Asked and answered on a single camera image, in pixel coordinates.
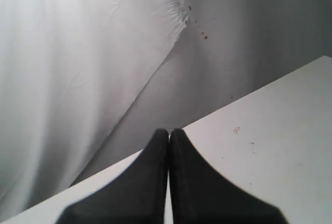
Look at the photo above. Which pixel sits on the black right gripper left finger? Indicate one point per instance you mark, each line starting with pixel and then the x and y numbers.
pixel 137 195

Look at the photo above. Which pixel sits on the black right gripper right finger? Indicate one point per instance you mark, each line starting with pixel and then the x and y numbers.
pixel 200 194

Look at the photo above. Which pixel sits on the white backdrop cloth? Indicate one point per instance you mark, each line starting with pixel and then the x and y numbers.
pixel 84 83

